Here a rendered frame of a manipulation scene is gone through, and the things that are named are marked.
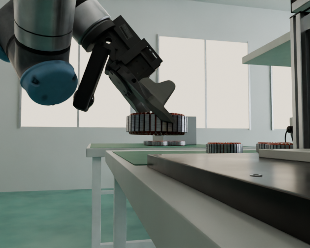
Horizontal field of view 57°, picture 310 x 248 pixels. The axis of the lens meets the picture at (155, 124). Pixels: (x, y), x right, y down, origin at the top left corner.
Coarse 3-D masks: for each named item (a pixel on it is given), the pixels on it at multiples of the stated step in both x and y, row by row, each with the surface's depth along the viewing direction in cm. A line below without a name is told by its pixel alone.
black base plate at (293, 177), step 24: (168, 168) 37; (192, 168) 28; (216, 168) 26; (240, 168) 26; (264, 168) 26; (288, 168) 26; (216, 192) 23; (240, 192) 19; (264, 192) 16; (288, 192) 14; (264, 216) 16; (288, 216) 14
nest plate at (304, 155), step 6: (258, 150) 43; (264, 150) 41; (270, 150) 40; (276, 150) 39; (282, 150) 38; (288, 150) 38; (294, 150) 38; (300, 150) 38; (306, 150) 38; (264, 156) 41; (270, 156) 40; (276, 156) 38; (282, 156) 37; (288, 156) 36; (294, 156) 35; (300, 156) 34; (306, 156) 33
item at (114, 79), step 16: (96, 32) 48; (112, 32) 50; (128, 32) 50; (112, 48) 50; (128, 48) 50; (144, 48) 49; (112, 64) 48; (128, 64) 50; (144, 64) 50; (112, 80) 53
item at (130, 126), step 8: (144, 112) 48; (152, 112) 48; (128, 120) 50; (136, 120) 48; (144, 120) 48; (152, 120) 47; (176, 120) 48; (184, 120) 50; (128, 128) 50; (136, 128) 48; (144, 128) 48; (152, 128) 47; (160, 128) 47; (168, 128) 47; (176, 128) 48; (184, 128) 50
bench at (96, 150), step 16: (96, 144) 273; (112, 144) 273; (128, 144) 273; (96, 160) 163; (96, 176) 163; (96, 192) 162; (112, 192) 334; (96, 208) 162; (96, 224) 161; (96, 240) 161; (144, 240) 170
